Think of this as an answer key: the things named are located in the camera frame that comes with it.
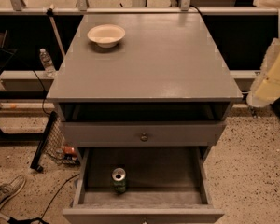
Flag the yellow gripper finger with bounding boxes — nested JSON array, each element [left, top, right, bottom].
[[246, 38, 280, 107]]

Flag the green soda can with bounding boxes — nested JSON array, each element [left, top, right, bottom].
[[111, 168, 126, 193]]

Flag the grey wooden drawer cabinet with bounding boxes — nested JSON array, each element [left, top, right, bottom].
[[46, 12, 244, 224]]

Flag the grey top drawer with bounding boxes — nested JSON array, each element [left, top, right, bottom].
[[60, 121, 226, 147]]

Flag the round brass drawer knob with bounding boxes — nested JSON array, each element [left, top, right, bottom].
[[140, 133, 148, 142]]

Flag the grey open middle drawer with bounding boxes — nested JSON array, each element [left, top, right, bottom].
[[63, 147, 224, 224]]

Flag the white paper bowl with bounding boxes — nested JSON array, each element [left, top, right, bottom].
[[87, 24, 125, 48]]

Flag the clear plastic water bottle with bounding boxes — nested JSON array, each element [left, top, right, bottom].
[[39, 49, 56, 77]]

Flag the grey sneaker shoe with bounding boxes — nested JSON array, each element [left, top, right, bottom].
[[0, 175, 26, 209]]

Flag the black wire basket rack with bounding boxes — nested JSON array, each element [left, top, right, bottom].
[[30, 111, 79, 173]]

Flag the metal frame railing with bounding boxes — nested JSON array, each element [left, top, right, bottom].
[[0, 0, 280, 17]]

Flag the black floor cable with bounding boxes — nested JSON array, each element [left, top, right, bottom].
[[8, 173, 81, 224]]

